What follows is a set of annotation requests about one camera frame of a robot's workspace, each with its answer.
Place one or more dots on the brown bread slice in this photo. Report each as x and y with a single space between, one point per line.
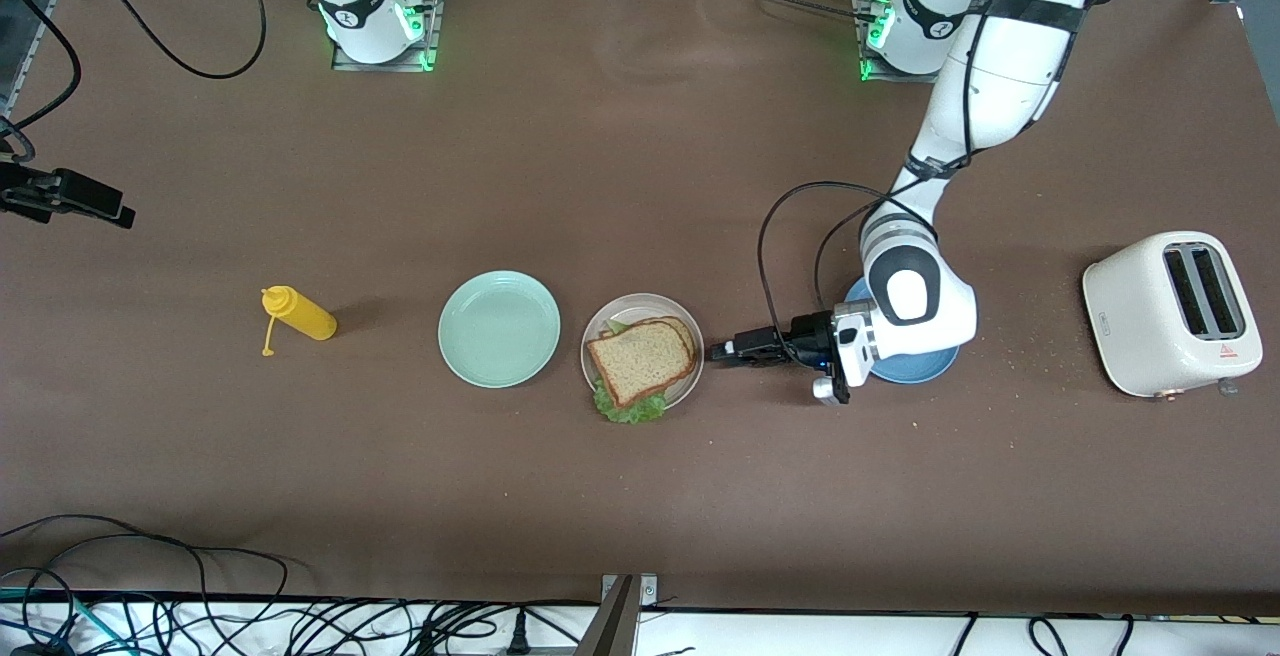
688 334
640 361

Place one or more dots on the white toaster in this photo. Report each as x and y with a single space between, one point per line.
1140 336

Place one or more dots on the black power plug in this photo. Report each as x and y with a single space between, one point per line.
517 636

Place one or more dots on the yellow mustard squeeze bottle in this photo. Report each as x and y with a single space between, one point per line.
305 316

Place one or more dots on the beige plate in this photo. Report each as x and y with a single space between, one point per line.
640 306

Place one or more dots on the green lettuce leaf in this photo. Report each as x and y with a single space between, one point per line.
630 408

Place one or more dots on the dark grey metal post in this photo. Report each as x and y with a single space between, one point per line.
612 628

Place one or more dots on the mint green plate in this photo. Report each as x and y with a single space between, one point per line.
499 329

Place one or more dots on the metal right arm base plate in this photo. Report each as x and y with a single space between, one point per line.
432 36

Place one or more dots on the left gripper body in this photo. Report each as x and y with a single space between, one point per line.
806 338

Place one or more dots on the blue plate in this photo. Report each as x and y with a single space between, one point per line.
915 369

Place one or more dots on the grey metal table bracket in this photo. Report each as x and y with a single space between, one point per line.
648 591

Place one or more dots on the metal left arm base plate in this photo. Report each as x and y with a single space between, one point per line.
868 61

